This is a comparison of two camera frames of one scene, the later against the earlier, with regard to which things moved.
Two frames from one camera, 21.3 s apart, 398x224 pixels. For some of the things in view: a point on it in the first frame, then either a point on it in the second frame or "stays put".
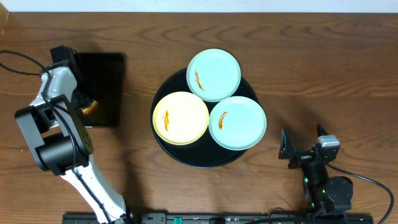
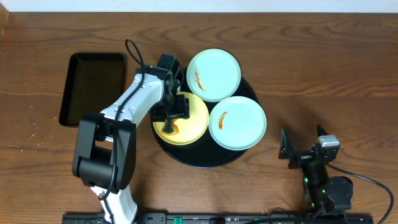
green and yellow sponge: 94,104 to 170,127
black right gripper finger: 321,131 stays put
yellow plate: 180,118 stays put
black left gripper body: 84,101 to 170,114
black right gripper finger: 286,147 stays put
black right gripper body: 302,158 stays put
